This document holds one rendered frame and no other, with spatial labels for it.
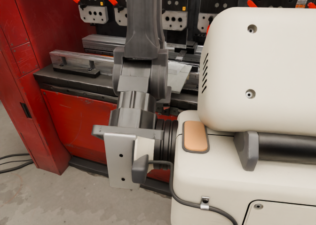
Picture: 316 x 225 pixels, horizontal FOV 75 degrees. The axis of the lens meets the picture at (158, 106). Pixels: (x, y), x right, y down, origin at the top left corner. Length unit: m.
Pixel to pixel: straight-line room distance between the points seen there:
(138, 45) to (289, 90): 0.25
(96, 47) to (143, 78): 1.21
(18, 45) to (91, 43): 0.45
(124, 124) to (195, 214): 0.16
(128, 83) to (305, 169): 0.28
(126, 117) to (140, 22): 0.16
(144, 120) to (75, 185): 1.53
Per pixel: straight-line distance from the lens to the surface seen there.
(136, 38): 0.38
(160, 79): 0.38
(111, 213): 1.64
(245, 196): 0.27
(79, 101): 1.34
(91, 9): 1.16
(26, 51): 1.44
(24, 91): 1.45
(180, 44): 1.06
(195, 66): 1.07
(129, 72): 0.39
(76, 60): 1.35
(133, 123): 0.33
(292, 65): 0.26
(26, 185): 2.00
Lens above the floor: 1.43
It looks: 35 degrees down
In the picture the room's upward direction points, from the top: straight up
